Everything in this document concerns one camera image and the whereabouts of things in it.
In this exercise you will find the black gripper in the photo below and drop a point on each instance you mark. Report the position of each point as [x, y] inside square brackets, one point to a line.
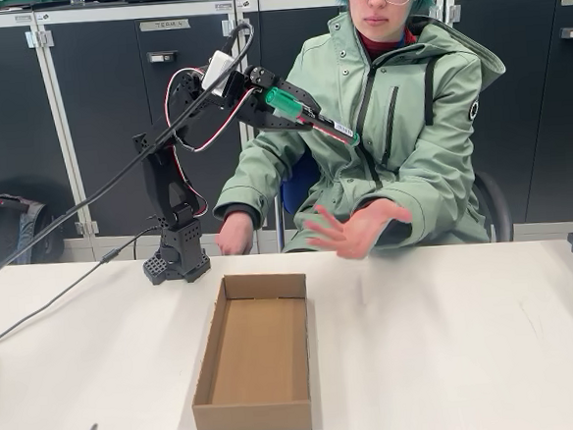
[271, 120]

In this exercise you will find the black backpack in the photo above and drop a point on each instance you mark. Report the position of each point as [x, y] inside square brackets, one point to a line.
[12, 234]

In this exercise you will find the tape label reading team 4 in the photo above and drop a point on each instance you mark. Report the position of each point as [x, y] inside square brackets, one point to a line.
[165, 24]

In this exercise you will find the person's left forearm green sleeve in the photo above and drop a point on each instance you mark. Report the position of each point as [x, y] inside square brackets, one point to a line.
[430, 224]

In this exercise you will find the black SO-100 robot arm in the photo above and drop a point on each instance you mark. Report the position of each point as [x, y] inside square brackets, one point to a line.
[164, 194]

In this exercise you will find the person's right forearm green sleeve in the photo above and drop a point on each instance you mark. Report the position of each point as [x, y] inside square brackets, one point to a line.
[255, 183]

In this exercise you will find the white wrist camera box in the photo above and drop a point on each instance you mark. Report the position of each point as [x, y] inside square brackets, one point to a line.
[217, 69]

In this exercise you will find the grey cabinet hinge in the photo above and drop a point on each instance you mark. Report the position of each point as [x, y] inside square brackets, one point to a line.
[87, 228]
[225, 23]
[39, 39]
[454, 13]

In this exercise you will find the person in green jacket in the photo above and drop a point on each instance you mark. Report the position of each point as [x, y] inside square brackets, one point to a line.
[409, 142]

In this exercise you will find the head with teal hair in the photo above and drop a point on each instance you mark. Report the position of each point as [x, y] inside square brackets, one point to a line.
[381, 19]

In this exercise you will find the person's left hand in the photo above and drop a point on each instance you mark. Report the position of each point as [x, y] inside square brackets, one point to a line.
[361, 232]

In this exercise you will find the open brown cardboard box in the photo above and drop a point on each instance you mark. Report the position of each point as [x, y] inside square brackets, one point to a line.
[257, 355]

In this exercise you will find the dark red turtleneck sweater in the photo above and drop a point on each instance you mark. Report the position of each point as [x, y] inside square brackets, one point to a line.
[382, 41]

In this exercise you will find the green capped black marker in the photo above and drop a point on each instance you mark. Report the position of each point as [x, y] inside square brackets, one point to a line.
[286, 104]

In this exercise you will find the person's right hand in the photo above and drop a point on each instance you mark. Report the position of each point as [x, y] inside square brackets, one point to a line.
[236, 235]

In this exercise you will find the green crate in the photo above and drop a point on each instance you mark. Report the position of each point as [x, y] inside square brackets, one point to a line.
[30, 1]

